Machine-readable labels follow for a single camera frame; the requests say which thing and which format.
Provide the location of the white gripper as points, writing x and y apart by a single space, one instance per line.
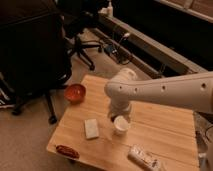
120 108

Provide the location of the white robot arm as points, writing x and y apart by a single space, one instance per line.
192 91

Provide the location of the red ceramic bowl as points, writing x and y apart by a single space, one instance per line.
75 93

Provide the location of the black rectangular bar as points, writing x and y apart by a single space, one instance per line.
113 118

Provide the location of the white rectangular sponge block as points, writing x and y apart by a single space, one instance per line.
91 128

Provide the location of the blue power strip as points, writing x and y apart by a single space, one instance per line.
110 50

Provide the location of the dark red oblong object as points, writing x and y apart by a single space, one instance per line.
67 151

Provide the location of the black office chair near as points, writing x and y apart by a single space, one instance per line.
33 58

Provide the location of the white bottle on ledge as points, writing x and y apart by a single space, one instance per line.
110 9

